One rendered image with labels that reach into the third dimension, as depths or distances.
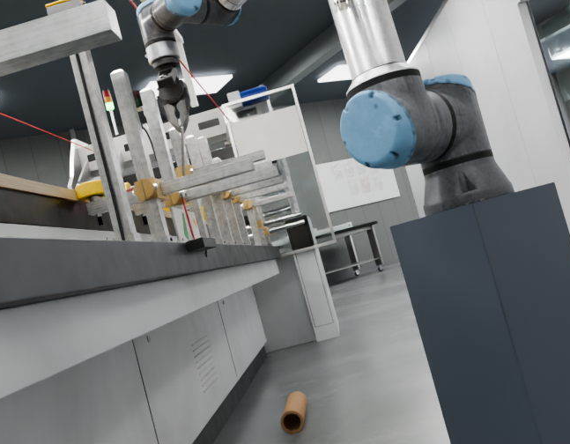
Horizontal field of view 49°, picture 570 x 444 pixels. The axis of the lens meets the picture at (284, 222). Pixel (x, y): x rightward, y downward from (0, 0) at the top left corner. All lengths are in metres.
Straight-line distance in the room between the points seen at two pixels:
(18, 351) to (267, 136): 3.65
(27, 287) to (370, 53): 0.76
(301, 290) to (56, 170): 6.20
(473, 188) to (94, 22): 0.89
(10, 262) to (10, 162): 9.16
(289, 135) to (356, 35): 3.12
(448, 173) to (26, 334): 0.86
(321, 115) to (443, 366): 10.84
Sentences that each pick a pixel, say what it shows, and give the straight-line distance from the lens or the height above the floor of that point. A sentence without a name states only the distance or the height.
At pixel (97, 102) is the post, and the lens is 1.36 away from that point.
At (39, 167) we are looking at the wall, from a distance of 9.97.
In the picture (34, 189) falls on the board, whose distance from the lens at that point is 1.48.
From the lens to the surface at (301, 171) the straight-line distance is 4.32.
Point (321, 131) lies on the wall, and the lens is 11.98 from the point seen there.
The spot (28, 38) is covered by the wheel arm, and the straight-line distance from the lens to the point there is 0.64.
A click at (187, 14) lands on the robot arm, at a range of 1.78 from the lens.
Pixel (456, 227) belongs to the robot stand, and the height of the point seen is 0.56.
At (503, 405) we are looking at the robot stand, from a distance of 1.33.
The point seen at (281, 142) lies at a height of 1.38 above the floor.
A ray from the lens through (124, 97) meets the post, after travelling 1.63.
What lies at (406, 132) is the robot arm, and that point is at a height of 0.75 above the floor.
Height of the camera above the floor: 0.59
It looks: 3 degrees up
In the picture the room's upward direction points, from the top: 15 degrees counter-clockwise
